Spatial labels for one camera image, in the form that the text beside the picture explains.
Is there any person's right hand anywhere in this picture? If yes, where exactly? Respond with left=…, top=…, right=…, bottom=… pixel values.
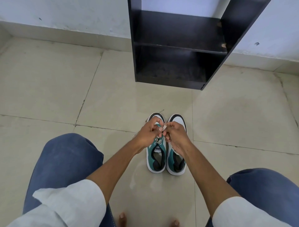
left=164, top=121, right=194, bottom=156

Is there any person's left hand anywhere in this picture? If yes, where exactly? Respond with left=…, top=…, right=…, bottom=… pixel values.
left=134, top=116, right=167, bottom=153

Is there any beige shoelace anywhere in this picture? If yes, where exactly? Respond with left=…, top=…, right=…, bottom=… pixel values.
left=156, top=124, right=168, bottom=144

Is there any person's right forearm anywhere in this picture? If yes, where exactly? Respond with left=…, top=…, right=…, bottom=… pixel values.
left=182, top=144, right=241, bottom=218

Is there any person's left forearm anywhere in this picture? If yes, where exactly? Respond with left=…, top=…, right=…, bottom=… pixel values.
left=86, top=138, right=146, bottom=207

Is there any green white sneaker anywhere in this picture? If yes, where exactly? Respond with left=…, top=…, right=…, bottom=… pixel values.
left=166, top=114, right=187, bottom=176
left=146, top=112, right=168, bottom=174

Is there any black wooden shelf unit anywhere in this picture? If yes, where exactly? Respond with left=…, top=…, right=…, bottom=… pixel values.
left=128, top=0, right=272, bottom=91

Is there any person's left foot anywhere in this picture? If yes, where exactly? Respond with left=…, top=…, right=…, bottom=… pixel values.
left=118, top=212, right=128, bottom=227

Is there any person's left leg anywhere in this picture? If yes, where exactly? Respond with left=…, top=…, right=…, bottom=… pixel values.
left=22, top=133, right=117, bottom=227

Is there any person's leg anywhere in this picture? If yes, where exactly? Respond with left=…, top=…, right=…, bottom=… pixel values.
left=22, top=133, right=117, bottom=227
left=206, top=168, right=299, bottom=227

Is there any person's right leg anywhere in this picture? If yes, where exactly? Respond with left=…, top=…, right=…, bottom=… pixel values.
left=206, top=168, right=299, bottom=227

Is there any person's right white sleeve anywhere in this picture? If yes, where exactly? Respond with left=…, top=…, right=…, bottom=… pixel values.
left=211, top=196, right=290, bottom=227

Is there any person's white sleeve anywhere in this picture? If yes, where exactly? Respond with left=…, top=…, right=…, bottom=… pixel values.
left=7, top=179, right=107, bottom=227
left=211, top=196, right=290, bottom=227

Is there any person's left white sleeve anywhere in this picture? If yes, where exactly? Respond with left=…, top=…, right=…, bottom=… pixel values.
left=7, top=179, right=107, bottom=227

